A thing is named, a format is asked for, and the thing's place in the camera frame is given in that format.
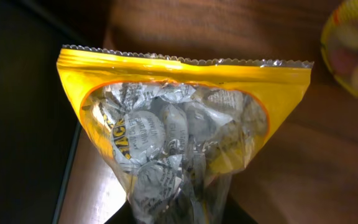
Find yellow Hacks candy bag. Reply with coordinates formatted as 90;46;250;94
57;45;313;223

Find yellow candy tube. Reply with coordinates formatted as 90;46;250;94
320;0;358;98

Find black box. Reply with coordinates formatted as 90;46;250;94
0;1;110;223

